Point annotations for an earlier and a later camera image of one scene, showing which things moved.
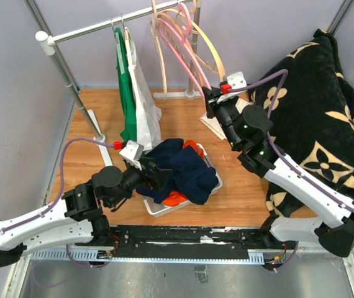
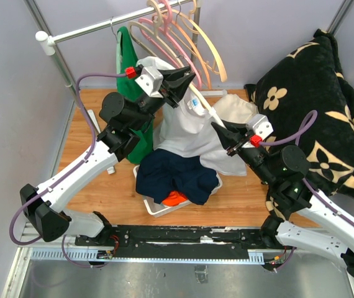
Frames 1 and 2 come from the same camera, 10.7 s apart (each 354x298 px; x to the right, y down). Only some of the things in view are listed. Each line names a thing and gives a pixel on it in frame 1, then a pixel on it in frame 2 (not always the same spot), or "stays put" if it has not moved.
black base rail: [187, 241] stays put
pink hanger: [183, 38] → [169, 18]
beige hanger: [154, 32] → [156, 34]
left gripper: [161, 176] → [174, 89]
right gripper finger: [216, 92] → [241, 128]
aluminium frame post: [340, 16] stays put
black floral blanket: [317, 121] stays put
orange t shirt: [174, 198] stays put
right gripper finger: [209, 93] → [233, 135]
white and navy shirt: [146, 99] → [189, 125]
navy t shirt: [192, 177] stays put
